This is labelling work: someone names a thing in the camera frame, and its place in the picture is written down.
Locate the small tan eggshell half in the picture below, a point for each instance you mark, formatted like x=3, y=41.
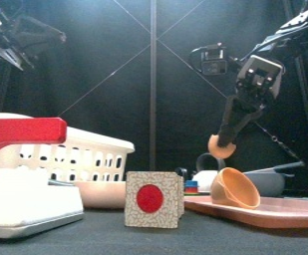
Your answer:
x=220, y=151

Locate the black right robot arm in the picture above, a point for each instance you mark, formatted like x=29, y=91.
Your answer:
x=300, y=23

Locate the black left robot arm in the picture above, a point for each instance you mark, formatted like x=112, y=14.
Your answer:
x=38, y=33

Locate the white plastic laundry basket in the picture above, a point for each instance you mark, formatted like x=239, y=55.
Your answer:
x=85, y=156

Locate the grey toy pot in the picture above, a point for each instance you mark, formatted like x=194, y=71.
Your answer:
x=267, y=182

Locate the orange plastic cup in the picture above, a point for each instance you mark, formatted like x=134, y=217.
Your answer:
x=233, y=189

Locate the small multicoloured toy block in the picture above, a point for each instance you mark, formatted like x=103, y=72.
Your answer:
x=192, y=187

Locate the pink plastic tray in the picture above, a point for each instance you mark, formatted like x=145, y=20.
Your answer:
x=271, y=212

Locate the patterned box with red circle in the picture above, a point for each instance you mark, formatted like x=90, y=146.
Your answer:
x=152, y=199

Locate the white bowl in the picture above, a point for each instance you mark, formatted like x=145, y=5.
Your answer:
x=102, y=194

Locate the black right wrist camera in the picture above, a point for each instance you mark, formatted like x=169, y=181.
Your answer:
x=213, y=61

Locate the grey vertical frame pole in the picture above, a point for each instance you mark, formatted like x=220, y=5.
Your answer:
x=153, y=83

